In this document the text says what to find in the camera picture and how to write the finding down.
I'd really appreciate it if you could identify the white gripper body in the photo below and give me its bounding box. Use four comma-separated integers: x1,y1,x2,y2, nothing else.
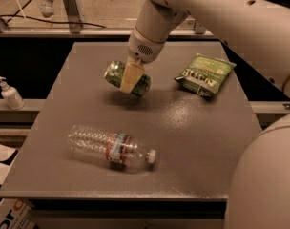
128,28,165,64

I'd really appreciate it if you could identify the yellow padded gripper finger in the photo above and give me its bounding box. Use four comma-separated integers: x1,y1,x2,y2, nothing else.
120,57,145,94

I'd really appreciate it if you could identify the green soda can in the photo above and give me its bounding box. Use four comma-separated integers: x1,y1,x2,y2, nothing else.
104,60,151,97

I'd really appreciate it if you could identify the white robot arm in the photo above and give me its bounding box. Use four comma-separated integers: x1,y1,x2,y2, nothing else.
120,0,290,229

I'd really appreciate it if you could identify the green chip bag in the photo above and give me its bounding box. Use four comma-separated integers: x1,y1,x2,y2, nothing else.
175,53,236,98

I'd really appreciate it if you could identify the clear plastic water bottle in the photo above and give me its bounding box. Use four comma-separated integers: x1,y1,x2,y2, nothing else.
68,125,157,168

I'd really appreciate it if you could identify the white pump lotion bottle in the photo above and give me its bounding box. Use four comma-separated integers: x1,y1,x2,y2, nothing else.
0,76,25,110

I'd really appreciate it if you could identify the white cardboard box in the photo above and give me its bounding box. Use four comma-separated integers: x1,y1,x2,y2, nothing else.
0,199,38,229

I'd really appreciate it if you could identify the right metal bracket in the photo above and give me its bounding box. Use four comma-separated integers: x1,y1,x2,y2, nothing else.
194,21,206,34

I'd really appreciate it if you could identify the metal bracket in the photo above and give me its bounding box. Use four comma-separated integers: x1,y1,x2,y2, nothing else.
62,0,82,33
194,21,206,34

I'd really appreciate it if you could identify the left metal bracket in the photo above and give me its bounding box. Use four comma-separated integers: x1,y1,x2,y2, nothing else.
62,0,82,33

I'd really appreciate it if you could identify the black cable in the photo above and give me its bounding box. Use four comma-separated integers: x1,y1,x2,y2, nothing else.
0,0,107,30

